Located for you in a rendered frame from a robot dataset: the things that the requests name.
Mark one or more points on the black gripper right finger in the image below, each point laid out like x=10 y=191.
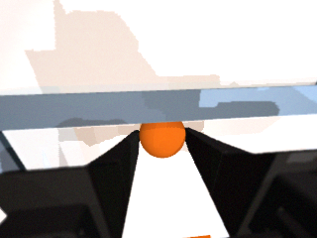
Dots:
x=237 y=180

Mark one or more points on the low clear corner walls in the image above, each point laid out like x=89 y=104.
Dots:
x=59 y=147

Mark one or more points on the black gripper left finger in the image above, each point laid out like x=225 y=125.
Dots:
x=105 y=184

